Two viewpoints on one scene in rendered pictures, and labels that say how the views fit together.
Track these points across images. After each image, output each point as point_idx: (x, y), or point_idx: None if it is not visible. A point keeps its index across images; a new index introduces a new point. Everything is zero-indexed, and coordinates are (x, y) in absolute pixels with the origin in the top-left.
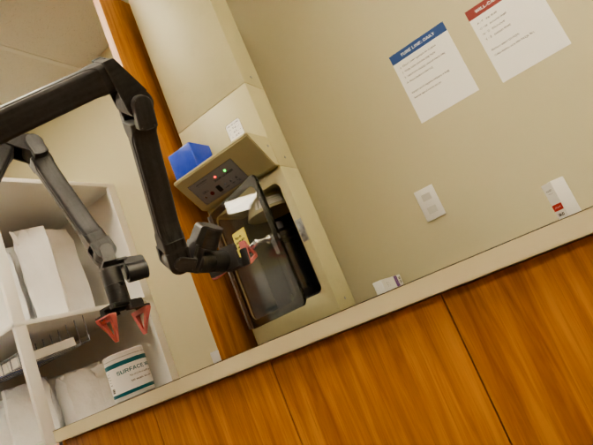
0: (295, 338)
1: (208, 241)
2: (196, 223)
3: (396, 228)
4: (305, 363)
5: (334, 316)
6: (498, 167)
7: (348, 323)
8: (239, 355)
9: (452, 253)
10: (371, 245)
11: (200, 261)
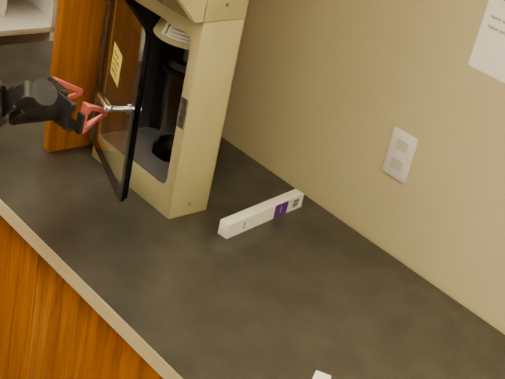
0: (55, 262)
1: (29, 108)
2: (25, 83)
3: (352, 137)
4: (61, 277)
5: (87, 286)
6: (487, 204)
7: (92, 303)
8: (16, 216)
9: (377, 223)
10: (318, 124)
11: (14, 118)
